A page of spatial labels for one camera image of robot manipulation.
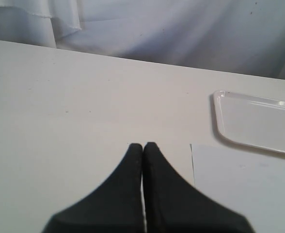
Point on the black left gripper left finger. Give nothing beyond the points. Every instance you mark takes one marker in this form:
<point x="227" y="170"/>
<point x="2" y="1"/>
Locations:
<point x="114" y="207"/>

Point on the white paper sheet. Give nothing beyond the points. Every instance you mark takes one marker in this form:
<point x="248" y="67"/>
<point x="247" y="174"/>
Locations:
<point x="249" y="183"/>

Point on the white plastic tray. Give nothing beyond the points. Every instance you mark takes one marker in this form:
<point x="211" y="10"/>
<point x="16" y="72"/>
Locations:
<point x="251" y="121"/>

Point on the white backdrop curtain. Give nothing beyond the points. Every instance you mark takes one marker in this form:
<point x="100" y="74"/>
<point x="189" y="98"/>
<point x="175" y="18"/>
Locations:
<point x="239" y="36"/>

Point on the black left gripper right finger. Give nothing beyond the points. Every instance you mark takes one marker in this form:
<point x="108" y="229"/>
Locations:
<point x="172" y="205"/>

